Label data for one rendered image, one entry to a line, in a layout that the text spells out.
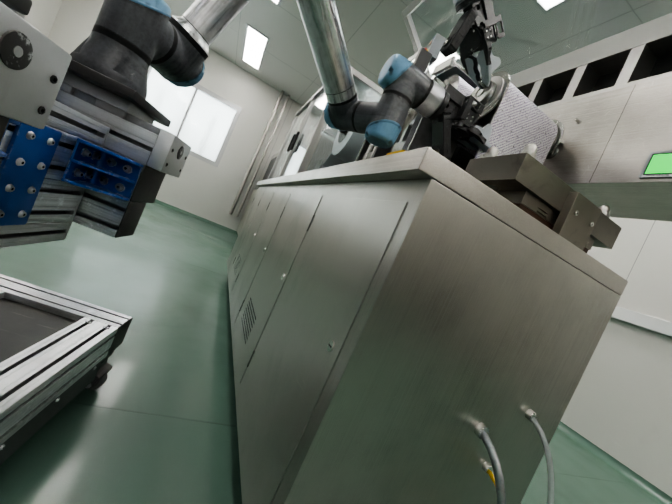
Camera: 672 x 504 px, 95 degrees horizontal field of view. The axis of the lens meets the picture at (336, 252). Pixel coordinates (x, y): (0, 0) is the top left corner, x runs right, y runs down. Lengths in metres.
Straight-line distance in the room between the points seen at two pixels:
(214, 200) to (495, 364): 5.86
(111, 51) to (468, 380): 1.02
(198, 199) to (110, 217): 5.43
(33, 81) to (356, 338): 0.51
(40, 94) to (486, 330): 0.75
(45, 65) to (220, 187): 5.82
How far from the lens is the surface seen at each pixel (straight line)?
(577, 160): 1.20
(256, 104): 6.47
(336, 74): 0.80
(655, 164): 1.09
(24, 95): 0.47
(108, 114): 0.88
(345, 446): 0.64
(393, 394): 0.62
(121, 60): 0.92
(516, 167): 0.77
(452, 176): 0.56
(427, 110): 0.85
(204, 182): 6.26
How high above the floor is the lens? 0.71
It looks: 2 degrees down
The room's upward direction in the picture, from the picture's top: 24 degrees clockwise
